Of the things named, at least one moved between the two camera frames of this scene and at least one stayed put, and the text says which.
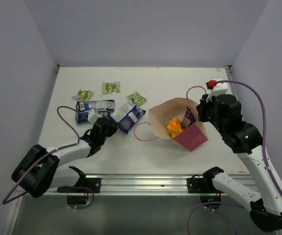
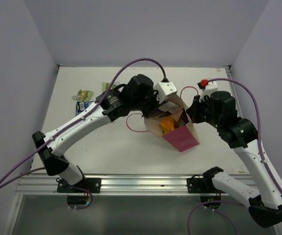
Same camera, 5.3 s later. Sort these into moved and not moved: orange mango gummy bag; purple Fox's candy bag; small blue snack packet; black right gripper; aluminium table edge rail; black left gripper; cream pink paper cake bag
Moved: small blue snack packet; black left gripper; purple Fox's candy bag; orange mango gummy bag; cream pink paper cake bag
Not moved: black right gripper; aluminium table edge rail
